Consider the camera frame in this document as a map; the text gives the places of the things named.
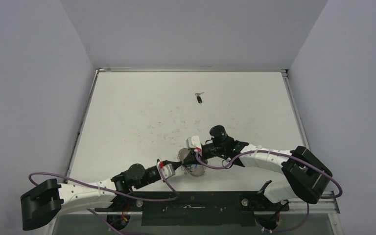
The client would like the aluminium frame rail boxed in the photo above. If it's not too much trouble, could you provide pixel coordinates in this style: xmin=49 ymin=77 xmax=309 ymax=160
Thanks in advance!
xmin=47 ymin=191 xmax=340 ymax=215

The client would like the metal keyring chain loop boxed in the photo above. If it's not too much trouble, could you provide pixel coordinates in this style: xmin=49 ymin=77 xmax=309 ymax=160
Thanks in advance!
xmin=177 ymin=147 xmax=208 ymax=178

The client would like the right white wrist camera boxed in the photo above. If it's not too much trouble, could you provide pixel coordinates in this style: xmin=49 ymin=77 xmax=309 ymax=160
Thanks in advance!
xmin=186 ymin=136 xmax=202 ymax=152

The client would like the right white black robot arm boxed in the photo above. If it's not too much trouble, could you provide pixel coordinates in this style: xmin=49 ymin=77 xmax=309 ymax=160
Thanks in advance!
xmin=180 ymin=125 xmax=333 ymax=204

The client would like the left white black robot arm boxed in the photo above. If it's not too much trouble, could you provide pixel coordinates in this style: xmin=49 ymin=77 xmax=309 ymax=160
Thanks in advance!
xmin=20 ymin=160 xmax=183 ymax=231

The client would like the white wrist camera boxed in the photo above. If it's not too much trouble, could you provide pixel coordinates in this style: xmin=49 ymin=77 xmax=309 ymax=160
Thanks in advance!
xmin=186 ymin=136 xmax=202 ymax=152
xmin=156 ymin=159 xmax=176 ymax=180

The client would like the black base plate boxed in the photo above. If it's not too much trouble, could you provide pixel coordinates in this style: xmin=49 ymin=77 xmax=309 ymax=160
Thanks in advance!
xmin=96 ymin=191 xmax=289 ymax=227

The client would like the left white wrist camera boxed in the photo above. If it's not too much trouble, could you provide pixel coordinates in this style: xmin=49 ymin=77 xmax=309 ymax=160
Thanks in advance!
xmin=156 ymin=159 xmax=176 ymax=180

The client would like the far key with black tag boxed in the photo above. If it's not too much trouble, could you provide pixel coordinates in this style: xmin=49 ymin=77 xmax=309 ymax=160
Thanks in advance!
xmin=195 ymin=92 xmax=203 ymax=104

